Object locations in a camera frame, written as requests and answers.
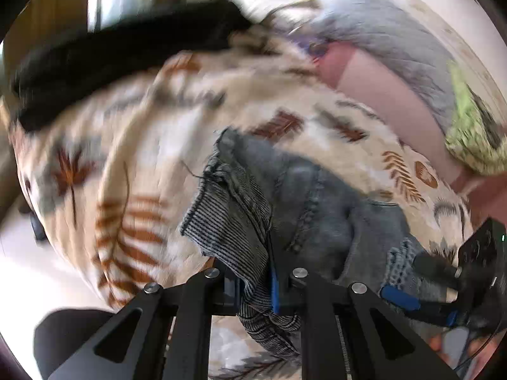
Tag dark blue object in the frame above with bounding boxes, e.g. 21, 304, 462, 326
29, 214, 48, 242

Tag blue denim pants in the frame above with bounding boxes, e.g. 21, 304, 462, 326
180, 127, 460, 361

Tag white pillow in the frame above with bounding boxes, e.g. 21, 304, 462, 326
238, 0, 321, 24

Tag green patterned quilt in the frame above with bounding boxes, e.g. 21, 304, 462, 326
444, 61, 507, 177

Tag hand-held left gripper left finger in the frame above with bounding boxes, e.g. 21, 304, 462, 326
48, 267, 242, 380

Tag leaf print blanket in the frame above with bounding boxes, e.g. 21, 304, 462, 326
12, 20, 476, 380

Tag black cloth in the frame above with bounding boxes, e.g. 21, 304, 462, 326
10, 0, 252, 133

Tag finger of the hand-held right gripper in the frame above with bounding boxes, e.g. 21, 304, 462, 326
412, 251, 472, 290
379, 284, 462, 328

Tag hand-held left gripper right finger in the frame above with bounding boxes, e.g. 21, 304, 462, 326
269, 267, 462, 380

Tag grey quilted blanket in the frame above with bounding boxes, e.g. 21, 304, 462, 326
313, 0, 456, 127

